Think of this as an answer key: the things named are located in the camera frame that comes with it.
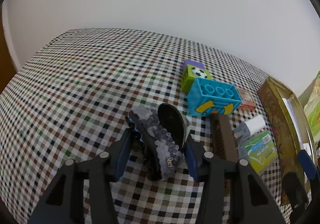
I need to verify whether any green floss pick box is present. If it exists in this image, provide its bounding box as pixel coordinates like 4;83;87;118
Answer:
238;130;278;175

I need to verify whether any white power adapter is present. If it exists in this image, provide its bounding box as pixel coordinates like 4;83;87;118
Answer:
233;115;266;142

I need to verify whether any copper framed card box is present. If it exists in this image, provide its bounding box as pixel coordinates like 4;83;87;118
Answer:
237;87;257;111

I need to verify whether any blue toy building block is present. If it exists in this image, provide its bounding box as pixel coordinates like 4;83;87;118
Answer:
187;78;242;117

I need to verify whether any green soccer toy block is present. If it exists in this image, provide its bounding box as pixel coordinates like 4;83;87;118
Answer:
181;65;212;93

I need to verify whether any purple cube block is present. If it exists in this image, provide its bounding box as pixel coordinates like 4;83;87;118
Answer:
182;60;205;72

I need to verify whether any white paper tray liner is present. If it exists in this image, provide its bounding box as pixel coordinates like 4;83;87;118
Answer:
282;97;313;157

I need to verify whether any gold metal tin tray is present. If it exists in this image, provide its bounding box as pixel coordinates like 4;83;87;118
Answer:
257;76;318;192

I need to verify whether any green patterned hanging cloth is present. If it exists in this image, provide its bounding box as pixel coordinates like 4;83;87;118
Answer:
298;72;320;149

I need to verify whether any checkered tablecloth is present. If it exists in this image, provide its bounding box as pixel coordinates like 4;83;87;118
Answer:
1;28;275;223

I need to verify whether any brown wooden door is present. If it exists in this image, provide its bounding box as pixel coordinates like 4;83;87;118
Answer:
0;22;17;94

